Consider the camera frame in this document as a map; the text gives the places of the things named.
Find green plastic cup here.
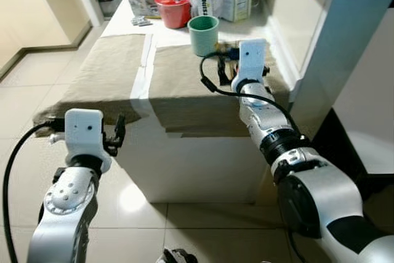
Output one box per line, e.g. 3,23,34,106
187,15,220,58

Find beige cloth placemat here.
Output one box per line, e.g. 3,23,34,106
33,33,147,126
148,42,291,139

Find white table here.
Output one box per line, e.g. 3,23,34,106
33,0,297,205

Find red plastic bucket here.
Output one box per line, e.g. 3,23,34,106
153,0,192,30

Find small silver wrappers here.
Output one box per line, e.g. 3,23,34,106
131,16,153,28

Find white counter with blue top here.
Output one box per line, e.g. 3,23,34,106
266,0,394,176

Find black robot foot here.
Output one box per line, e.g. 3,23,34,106
156,248,199,263

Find beige cabinet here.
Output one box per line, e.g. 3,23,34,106
0,0,93,73

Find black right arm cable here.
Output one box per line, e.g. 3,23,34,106
198,52,304,136

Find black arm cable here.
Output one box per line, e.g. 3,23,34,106
198,52,304,136
2,119,66,263

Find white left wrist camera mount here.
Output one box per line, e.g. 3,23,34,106
64,108,113,174

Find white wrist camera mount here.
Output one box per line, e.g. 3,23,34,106
230,39,269,89
64,108,113,174

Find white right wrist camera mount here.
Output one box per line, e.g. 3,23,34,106
230,39,269,89

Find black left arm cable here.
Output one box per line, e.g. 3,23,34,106
2,119,66,263

